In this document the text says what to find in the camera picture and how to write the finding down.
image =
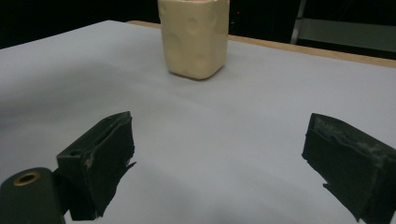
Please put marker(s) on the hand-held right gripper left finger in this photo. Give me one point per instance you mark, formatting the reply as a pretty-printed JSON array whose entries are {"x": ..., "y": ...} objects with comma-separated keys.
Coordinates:
[{"x": 102, "y": 155}]

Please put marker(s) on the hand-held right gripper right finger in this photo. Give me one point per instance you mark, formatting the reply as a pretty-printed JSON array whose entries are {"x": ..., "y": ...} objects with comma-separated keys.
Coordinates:
[{"x": 351, "y": 168}]

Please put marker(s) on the pale yellow square cup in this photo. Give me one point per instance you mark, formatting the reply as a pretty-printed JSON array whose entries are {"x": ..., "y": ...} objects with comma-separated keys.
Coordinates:
[{"x": 194, "y": 37}]

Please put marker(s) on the white metal stand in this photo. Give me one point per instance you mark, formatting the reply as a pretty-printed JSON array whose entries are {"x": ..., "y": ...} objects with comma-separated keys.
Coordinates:
[{"x": 345, "y": 32}]

